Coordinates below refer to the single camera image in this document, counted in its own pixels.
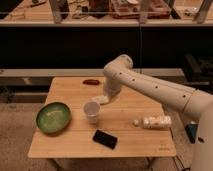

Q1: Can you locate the black smartphone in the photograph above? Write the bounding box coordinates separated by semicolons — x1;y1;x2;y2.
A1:
93;130;118;149

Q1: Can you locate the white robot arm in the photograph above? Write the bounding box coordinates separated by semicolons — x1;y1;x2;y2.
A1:
103;55;213;171

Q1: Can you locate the background workbench shelf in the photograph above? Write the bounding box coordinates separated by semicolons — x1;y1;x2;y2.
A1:
0;0;213;27

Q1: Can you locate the blue black floor device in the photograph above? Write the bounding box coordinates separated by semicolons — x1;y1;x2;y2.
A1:
185;124;198;144

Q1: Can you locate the green bowl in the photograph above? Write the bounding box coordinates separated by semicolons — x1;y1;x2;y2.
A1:
36;102;71;134

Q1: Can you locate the red brown small object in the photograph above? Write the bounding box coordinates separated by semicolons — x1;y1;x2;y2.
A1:
83;79;100;85

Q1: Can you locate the wooden folding table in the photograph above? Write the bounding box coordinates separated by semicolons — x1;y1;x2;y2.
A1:
28;77;176;159

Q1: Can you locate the pale rectangular sponge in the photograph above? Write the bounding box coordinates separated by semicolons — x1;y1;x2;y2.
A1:
92;95;109;105

